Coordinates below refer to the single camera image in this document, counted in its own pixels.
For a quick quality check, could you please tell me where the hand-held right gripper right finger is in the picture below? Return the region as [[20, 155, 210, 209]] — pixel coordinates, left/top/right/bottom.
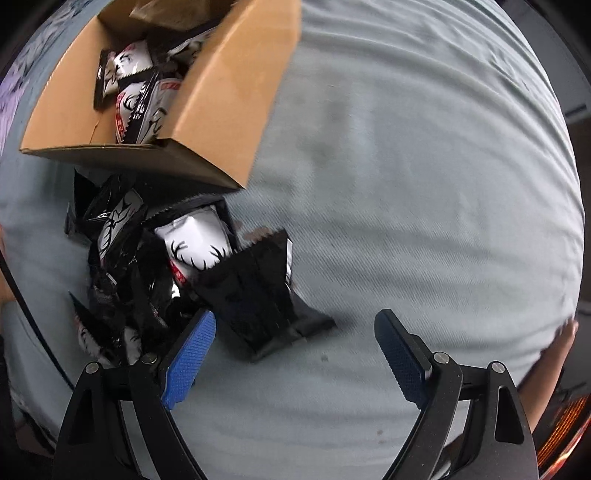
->
[[374, 309, 539, 480]]

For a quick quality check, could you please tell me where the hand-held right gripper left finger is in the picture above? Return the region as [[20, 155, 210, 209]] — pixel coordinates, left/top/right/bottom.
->
[[54, 309, 218, 480]]

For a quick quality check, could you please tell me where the glossy plain black packet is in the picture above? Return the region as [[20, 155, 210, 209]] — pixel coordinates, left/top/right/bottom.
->
[[191, 228, 338, 363]]

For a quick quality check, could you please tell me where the brown cardboard box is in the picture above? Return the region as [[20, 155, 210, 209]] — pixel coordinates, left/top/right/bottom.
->
[[18, 0, 303, 192]]

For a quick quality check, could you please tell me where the person's right foot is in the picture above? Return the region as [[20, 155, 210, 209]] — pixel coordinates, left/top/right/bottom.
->
[[517, 318, 580, 430]]

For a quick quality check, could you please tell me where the black device with orange lights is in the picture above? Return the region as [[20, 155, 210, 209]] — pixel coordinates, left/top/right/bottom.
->
[[533, 383, 591, 472]]

